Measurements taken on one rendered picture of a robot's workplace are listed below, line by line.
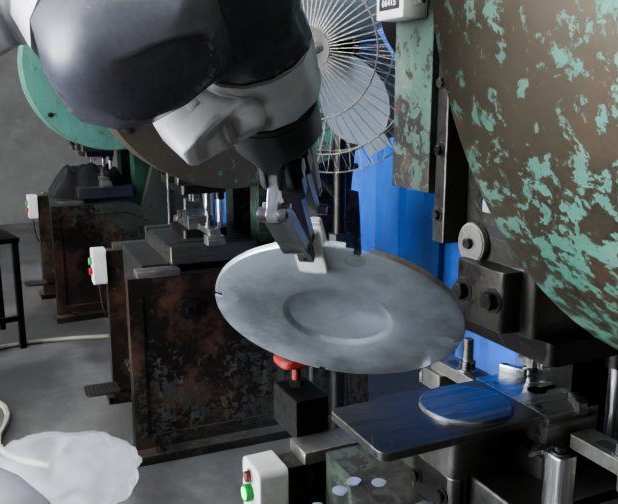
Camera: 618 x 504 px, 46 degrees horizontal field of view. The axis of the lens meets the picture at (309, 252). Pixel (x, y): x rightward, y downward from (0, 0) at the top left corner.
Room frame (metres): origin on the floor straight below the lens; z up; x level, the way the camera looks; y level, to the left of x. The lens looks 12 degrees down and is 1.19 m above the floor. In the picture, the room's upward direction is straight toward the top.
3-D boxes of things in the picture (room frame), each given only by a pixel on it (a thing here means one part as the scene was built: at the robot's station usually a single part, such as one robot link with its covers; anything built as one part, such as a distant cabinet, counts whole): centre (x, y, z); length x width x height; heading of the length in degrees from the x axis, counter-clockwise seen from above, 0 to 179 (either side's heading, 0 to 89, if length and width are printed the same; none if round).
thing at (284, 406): (1.16, 0.01, 0.62); 0.10 x 0.06 x 0.20; 25
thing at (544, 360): (0.98, -0.33, 0.86); 0.20 x 0.16 x 0.05; 25
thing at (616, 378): (0.93, -0.42, 0.81); 0.02 x 0.02 x 0.14
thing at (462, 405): (0.90, -0.17, 0.72); 0.25 x 0.14 x 0.14; 115
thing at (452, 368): (1.13, -0.25, 0.76); 0.17 x 0.06 x 0.10; 25
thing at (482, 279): (0.96, -0.29, 1.04); 0.17 x 0.15 x 0.30; 115
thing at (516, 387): (0.97, -0.32, 0.76); 0.15 x 0.09 x 0.05; 25
